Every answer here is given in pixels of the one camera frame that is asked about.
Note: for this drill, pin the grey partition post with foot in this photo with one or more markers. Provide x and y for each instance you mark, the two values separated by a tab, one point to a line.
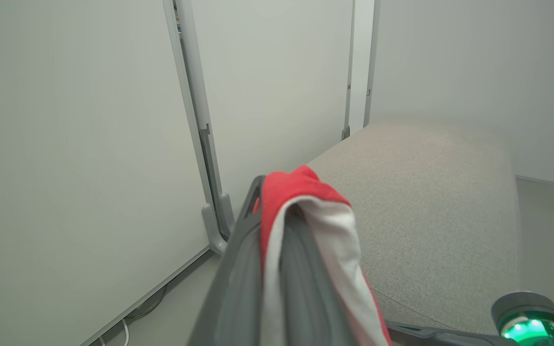
209	158

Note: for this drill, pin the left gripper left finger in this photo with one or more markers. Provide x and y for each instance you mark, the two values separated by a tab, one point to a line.
231	288

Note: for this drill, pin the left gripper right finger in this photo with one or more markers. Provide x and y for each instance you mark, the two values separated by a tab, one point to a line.
306	288

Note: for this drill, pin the red and white garment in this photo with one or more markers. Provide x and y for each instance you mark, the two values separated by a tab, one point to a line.
301	190

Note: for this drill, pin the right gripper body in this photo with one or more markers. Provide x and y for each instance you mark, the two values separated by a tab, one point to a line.
532	319

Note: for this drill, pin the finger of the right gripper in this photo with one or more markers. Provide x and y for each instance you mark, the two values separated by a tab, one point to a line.
440	335

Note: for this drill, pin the grey fabric sofa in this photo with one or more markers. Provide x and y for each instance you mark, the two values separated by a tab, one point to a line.
431	216

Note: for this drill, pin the thin grey partition post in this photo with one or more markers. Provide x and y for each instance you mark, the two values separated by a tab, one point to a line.
349	96

